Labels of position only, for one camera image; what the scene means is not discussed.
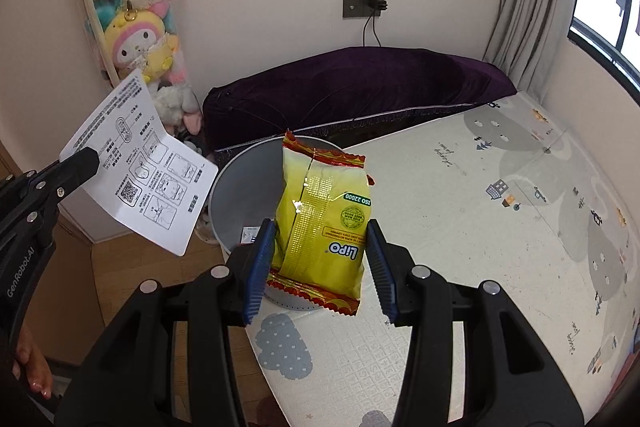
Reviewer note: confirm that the purple velvet cushion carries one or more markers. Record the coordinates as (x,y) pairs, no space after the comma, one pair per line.
(360,87)

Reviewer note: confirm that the person's left hand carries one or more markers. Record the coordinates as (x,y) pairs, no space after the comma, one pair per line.
(32,367)

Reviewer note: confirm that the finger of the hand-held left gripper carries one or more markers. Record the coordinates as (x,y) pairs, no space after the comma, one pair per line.
(75,167)

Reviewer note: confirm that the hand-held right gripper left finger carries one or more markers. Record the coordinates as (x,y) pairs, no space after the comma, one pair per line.
(260,267)

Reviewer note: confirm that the yellow snack packet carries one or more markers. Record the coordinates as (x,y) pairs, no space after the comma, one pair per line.
(320,207)

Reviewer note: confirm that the hanging bag of plush toys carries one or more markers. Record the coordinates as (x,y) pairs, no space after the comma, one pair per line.
(135,37)

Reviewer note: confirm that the grey round waste bin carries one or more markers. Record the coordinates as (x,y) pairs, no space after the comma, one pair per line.
(240,197)

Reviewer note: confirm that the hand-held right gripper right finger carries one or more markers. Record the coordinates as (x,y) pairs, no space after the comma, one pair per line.
(380,272)

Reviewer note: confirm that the dark wall socket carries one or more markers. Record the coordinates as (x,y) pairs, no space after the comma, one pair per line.
(352,7)

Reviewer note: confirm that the white printed leaflet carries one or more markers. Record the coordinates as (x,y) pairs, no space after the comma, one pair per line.
(145,157)

